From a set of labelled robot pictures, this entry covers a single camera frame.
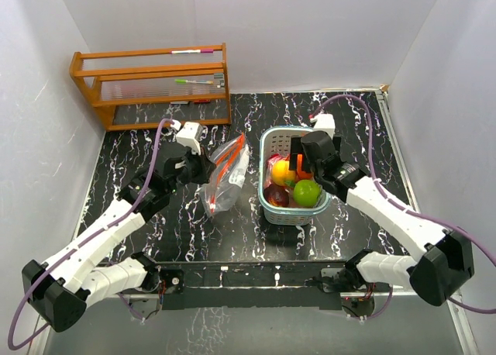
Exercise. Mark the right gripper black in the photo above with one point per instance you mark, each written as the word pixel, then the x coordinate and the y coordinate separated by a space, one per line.
pixel 295 148

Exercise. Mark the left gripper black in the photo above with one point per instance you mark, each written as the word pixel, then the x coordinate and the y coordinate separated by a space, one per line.
pixel 205 167

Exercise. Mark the light blue plastic basket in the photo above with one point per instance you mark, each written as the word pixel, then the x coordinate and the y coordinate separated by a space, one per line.
pixel 277 140

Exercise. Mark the clear zip bag orange zipper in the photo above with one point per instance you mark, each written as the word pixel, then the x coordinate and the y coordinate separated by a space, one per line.
pixel 226 181

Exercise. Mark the orange persimmon toy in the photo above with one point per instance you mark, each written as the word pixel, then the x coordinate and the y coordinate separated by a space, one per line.
pixel 302 175

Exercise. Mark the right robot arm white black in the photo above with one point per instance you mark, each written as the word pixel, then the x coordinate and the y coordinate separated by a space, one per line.
pixel 439 259

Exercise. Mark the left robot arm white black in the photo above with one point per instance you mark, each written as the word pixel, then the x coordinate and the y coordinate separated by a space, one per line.
pixel 62 287

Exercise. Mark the yellow lemon toy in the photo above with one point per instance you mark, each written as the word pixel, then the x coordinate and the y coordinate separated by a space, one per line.
pixel 282 175

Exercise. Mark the green apple toy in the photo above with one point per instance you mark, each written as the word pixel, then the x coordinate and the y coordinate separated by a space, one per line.
pixel 306 193

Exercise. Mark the green marker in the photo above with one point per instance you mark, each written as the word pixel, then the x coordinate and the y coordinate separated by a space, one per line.
pixel 187 81

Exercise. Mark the wooden shelf rack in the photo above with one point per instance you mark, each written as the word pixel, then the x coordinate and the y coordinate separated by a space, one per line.
pixel 110 80

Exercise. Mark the pink white marker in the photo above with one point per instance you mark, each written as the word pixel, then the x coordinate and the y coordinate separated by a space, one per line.
pixel 192 51

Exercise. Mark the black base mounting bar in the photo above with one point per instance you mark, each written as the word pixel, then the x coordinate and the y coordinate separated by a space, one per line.
pixel 253 284

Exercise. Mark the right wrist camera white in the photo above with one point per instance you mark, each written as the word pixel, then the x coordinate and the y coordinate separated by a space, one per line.
pixel 324 122

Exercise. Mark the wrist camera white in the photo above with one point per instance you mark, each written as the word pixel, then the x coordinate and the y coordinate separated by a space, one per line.
pixel 324 122
pixel 188 134

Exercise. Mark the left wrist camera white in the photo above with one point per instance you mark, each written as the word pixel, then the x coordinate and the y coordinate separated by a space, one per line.
pixel 188 134

